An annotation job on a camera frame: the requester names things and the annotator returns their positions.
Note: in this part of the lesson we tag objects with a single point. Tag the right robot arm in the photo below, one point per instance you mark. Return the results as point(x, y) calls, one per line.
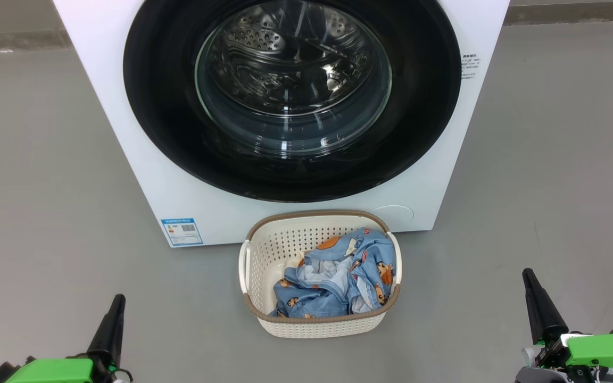
point(538, 376)

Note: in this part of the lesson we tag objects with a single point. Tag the blue energy label sticker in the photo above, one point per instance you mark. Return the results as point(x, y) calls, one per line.
point(181, 232)

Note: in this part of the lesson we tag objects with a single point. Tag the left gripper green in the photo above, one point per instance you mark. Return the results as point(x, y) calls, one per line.
point(51, 371)

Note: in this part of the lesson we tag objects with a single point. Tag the blue cartoon print garment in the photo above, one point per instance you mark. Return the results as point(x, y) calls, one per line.
point(373, 255)
point(312, 300)

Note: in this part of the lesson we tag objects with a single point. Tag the black round glass washer door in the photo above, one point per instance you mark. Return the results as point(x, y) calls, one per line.
point(163, 106)

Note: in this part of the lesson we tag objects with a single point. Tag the cream perforated laundry basket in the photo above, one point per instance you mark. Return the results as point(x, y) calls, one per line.
point(272, 250)

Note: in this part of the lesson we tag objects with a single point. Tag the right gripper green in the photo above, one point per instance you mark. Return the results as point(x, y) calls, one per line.
point(604, 351)

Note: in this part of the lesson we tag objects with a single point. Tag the round white filter cover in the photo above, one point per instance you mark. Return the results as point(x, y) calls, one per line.
point(394, 218)

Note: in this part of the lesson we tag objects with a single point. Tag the white front-load washing machine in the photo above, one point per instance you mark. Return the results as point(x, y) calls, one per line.
point(99, 96)

